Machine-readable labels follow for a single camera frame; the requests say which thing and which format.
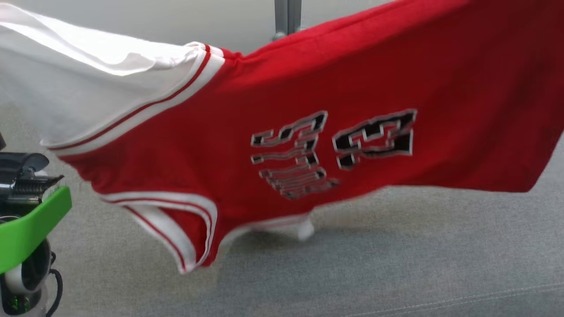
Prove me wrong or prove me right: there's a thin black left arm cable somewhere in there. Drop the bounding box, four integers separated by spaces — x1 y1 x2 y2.
44 253 64 317

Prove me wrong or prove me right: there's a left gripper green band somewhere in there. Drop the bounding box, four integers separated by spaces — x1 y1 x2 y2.
0 185 73 275

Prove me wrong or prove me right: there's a red Bulls basketball jersey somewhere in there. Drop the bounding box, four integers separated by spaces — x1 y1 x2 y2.
0 0 564 274

